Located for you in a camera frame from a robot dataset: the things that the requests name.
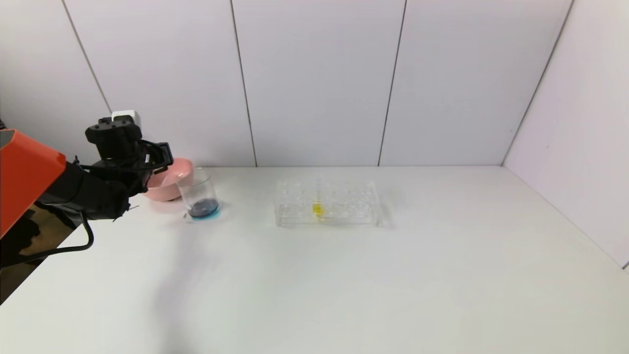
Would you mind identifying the clear acrylic test tube rack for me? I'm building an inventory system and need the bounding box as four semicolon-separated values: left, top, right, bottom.
274;179;380;227

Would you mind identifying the clear glass beaker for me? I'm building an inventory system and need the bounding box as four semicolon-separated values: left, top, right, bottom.
177;168;220;221

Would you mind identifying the test tube with yellow pigment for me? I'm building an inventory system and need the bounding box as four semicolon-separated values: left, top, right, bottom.
311;177;326;219

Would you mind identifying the thick black cable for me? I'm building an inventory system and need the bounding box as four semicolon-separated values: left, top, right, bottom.
0;210;95;268

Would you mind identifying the pink bowl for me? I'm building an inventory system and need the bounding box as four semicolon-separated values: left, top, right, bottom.
142;158;195;202

